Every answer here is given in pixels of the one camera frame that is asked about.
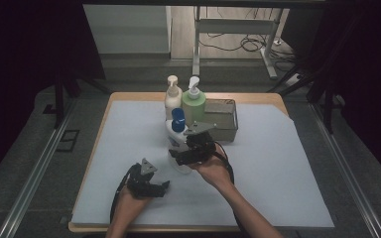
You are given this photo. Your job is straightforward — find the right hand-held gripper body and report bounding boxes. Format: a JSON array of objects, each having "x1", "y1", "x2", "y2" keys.
[{"x1": 176, "y1": 121, "x2": 218, "y2": 167}]

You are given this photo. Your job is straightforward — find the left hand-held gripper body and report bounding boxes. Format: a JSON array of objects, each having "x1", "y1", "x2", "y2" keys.
[{"x1": 125, "y1": 158, "x2": 160, "y2": 200}]

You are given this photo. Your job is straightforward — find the white bottle with blue pump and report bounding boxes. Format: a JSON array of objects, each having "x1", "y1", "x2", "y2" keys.
[{"x1": 165, "y1": 107, "x2": 193, "y2": 176}]

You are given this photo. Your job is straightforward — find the grey metal mesh basket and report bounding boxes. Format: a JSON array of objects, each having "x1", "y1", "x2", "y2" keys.
[{"x1": 203, "y1": 97, "x2": 239, "y2": 143}]

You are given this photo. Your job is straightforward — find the green bottle with white pump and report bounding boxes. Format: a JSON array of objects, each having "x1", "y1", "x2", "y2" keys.
[{"x1": 181, "y1": 75, "x2": 207, "y2": 127}]

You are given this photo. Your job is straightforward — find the cream bottle with cream pump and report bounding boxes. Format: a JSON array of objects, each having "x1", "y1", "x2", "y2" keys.
[{"x1": 164, "y1": 74, "x2": 184, "y2": 121}]

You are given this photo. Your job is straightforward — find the person's right hand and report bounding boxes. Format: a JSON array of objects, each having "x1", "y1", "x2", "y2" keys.
[{"x1": 188, "y1": 145, "x2": 235, "y2": 190}]

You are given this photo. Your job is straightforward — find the person's left hand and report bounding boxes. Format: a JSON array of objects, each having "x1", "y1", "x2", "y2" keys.
[{"x1": 113, "y1": 185, "x2": 154, "y2": 230}]

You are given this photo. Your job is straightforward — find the black stand leg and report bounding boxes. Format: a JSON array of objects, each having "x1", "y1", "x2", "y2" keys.
[{"x1": 54, "y1": 70, "x2": 81, "y2": 131}]

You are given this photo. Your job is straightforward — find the white cabinet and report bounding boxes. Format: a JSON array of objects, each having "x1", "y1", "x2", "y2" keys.
[{"x1": 82, "y1": 4, "x2": 173, "y2": 56}]

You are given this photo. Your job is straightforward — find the black stand legs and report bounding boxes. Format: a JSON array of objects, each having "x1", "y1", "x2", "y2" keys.
[{"x1": 267, "y1": 63, "x2": 336, "y2": 135}]

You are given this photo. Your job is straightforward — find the dark curtain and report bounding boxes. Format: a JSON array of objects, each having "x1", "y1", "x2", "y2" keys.
[
  {"x1": 280, "y1": 0, "x2": 381, "y2": 183},
  {"x1": 0, "y1": 0, "x2": 107, "y2": 190}
]

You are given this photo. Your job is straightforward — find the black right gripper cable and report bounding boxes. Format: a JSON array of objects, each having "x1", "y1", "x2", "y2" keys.
[{"x1": 211, "y1": 140, "x2": 246, "y2": 234}]

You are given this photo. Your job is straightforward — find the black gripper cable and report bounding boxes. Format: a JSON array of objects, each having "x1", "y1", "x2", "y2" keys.
[
  {"x1": 108, "y1": 164, "x2": 137, "y2": 226},
  {"x1": 211, "y1": 140, "x2": 246, "y2": 234}
]

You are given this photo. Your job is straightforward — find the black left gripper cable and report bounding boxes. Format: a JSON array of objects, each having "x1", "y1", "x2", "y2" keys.
[{"x1": 108, "y1": 164, "x2": 137, "y2": 226}]

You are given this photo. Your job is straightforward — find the white metal table frame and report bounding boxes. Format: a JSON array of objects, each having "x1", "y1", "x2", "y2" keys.
[{"x1": 191, "y1": 5, "x2": 284, "y2": 80}]

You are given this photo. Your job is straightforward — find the aluminium floor rail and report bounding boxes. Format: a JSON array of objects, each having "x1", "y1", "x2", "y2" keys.
[
  {"x1": 310, "y1": 103, "x2": 381, "y2": 238},
  {"x1": 0, "y1": 98, "x2": 77, "y2": 238}
]

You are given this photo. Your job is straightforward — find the black floor cables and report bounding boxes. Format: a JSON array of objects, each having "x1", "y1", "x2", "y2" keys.
[{"x1": 197, "y1": 6, "x2": 300, "y2": 72}]

